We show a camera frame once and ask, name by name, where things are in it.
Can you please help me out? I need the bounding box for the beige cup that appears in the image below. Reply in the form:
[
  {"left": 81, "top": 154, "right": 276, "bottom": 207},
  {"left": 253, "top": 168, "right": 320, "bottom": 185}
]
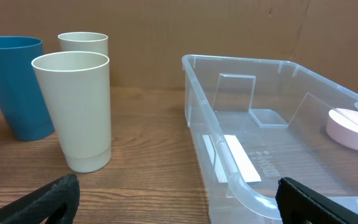
[
  {"left": 31, "top": 51, "right": 112, "bottom": 173},
  {"left": 58, "top": 32, "right": 109, "bottom": 56}
]

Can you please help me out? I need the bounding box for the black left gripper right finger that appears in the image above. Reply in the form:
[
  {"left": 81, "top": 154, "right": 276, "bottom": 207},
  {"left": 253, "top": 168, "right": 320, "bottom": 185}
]
[{"left": 275, "top": 177, "right": 358, "bottom": 224}]

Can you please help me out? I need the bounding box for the blue cup far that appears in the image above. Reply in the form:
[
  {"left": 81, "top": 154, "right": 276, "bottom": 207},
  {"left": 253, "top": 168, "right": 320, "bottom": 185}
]
[{"left": 0, "top": 36, "right": 54, "bottom": 141}]

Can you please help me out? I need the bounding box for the pink bowl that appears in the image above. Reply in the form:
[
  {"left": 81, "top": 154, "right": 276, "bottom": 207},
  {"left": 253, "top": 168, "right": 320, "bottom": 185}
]
[{"left": 326, "top": 108, "right": 358, "bottom": 151}]

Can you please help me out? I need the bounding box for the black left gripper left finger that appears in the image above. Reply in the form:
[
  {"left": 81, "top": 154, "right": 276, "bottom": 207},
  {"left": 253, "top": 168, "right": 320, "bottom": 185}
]
[{"left": 0, "top": 174, "right": 80, "bottom": 224}]

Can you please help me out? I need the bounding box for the clear plastic storage bin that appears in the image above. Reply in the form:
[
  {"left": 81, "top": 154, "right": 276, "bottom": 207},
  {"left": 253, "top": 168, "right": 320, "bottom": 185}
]
[{"left": 181, "top": 55, "right": 358, "bottom": 223}]

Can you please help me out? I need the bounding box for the white label in bin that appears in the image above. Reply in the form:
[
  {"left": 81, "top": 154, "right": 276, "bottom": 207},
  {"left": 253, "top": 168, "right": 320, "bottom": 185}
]
[{"left": 214, "top": 135, "right": 261, "bottom": 183}]

